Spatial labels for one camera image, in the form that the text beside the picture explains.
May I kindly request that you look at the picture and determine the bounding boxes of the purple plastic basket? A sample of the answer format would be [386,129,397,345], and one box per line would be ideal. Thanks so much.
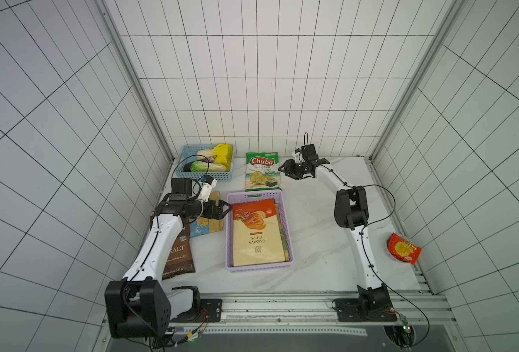
[225,190,295,271]

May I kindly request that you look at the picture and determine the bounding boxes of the green Chuba cassava chips bag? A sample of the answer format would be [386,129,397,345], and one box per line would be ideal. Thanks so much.
[245,152,281,192]

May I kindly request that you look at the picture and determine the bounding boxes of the beige red cassava chips bag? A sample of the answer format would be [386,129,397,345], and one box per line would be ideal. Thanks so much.
[233,199,286,267]

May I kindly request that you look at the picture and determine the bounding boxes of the brown Kettle sea salt bag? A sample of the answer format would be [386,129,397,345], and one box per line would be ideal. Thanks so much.
[162,224,196,280]

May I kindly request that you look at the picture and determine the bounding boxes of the sour cream onion chips bag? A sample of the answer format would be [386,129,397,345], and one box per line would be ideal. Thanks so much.
[275,204,290,262]

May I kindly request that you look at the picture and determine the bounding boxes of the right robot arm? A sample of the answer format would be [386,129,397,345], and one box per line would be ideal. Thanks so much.
[279,158,396,322]

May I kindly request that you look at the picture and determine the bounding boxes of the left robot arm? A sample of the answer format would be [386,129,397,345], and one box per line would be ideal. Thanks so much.
[104,200,233,339]

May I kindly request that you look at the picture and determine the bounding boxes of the blue salt chips bag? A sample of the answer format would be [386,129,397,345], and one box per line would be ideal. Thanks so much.
[190,191,224,238]

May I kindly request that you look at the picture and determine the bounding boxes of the blue plastic basket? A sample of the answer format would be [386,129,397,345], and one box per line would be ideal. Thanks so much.
[174,144,235,181]

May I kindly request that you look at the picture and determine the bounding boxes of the purple eggplant toy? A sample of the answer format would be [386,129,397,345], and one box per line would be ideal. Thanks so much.
[183,161,210,172]

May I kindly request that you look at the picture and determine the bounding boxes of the yellow lettuce toy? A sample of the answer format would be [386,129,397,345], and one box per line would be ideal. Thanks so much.
[213,144,233,172]

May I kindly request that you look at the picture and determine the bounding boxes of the small red snack packet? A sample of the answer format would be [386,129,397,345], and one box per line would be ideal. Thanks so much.
[386,233,422,265]

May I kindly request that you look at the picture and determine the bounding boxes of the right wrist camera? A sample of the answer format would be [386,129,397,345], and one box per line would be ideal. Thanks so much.
[293,144,319,163]

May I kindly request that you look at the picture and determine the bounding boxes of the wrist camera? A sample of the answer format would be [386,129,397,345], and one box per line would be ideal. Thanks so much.
[197,175,217,202]
[293,144,319,163]

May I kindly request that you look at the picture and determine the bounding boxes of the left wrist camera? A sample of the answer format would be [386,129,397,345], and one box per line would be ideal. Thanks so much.
[197,175,217,202]

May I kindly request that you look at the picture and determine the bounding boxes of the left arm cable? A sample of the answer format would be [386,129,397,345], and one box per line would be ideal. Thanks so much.
[171,153,212,194]

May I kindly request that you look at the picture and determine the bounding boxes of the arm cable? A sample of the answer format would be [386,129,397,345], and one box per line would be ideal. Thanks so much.
[358,183,431,348]
[171,153,212,194]

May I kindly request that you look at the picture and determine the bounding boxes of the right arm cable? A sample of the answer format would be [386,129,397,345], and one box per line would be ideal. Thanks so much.
[358,183,431,348]

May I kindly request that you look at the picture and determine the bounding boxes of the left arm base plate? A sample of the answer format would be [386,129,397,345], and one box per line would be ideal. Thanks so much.
[171,299,223,324]

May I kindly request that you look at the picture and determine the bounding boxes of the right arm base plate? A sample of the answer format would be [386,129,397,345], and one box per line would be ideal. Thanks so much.
[331,284,397,323]

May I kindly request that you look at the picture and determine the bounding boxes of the aluminium rail frame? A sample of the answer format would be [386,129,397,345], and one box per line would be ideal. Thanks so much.
[93,272,468,352]

